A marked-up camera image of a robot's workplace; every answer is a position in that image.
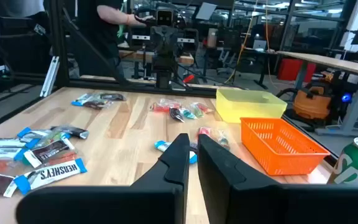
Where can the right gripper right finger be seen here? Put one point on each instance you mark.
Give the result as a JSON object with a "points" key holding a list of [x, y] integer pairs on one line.
{"points": [[259, 202]]}

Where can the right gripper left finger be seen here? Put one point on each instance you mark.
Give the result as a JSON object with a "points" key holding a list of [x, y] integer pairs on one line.
{"points": [[154, 202]]}

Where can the white blue Hershey's bar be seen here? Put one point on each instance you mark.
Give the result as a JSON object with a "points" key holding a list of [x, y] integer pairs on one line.
{"points": [[81, 99], [3, 142], [31, 134], [51, 174], [0, 154], [166, 146]]}

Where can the teal gummy candy packet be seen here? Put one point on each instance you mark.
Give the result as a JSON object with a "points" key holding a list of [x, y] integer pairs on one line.
{"points": [[223, 141], [188, 114]]}

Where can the purple gummy candy packet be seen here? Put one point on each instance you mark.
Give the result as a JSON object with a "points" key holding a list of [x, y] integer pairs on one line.
{"points": [[176, 114]]}

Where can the dark brown chip bag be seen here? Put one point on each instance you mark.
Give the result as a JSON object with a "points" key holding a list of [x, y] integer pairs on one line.
{"points": [[47, 152]]}

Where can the person's forearm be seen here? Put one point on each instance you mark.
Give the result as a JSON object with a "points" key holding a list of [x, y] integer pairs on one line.
{"points": [[113, 15]]}

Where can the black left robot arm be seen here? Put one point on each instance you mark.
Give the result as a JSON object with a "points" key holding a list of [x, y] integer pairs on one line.
{"points": [[163, 71]]}

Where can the person's hand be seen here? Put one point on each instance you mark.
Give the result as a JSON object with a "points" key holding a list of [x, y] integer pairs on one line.
{"points": [[143, 20]]}

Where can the wooden workbench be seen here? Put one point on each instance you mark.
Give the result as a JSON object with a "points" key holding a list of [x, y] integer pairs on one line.
{"points": [[141, 56]]}

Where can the orange plastic basket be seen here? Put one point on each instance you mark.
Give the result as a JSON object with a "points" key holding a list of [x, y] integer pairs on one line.
{"points": [[255, 155]]}

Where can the person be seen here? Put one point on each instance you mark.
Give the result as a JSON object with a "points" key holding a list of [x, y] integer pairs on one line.
{"points": [[98, 37]]}

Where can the yellow plastic basket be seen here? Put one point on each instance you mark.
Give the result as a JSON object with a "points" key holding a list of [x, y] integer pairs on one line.
{"points": [[247, 105]]}

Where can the green Sprite can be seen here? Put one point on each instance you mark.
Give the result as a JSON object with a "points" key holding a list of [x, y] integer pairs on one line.
{"points": [[353, 168]]}

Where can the orange shop vacuum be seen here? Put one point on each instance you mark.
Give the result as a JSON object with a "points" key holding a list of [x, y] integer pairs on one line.
{"points": [[311, 104]]}

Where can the silver aluminium extrusion bar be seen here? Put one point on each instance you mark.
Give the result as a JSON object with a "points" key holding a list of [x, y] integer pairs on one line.
{"points": [[50, 76]]}

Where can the red cabinet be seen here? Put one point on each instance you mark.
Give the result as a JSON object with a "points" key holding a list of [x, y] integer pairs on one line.
{"points": [[294, 70]]}

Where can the wooden top desk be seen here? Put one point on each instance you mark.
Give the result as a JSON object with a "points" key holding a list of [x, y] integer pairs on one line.
{"points": [[337, 63]]}

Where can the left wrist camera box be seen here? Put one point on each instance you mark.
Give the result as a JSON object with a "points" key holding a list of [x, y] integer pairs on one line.
{"points": [[164, 17]]}

